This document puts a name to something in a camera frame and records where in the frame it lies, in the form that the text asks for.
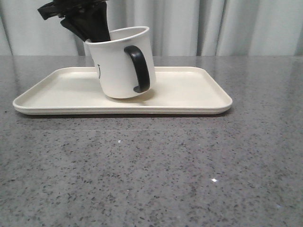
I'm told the cream rectangular plastic tray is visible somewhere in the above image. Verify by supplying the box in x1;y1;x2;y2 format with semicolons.
13;67;232;115

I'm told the white smiley mug black handle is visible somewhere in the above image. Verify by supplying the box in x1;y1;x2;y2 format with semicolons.
86;26;156;99

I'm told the grey-white pleated curtain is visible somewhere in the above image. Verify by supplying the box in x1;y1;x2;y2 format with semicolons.
0;0;303;56

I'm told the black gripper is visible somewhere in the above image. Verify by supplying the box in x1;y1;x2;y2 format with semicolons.
38;0;111;42

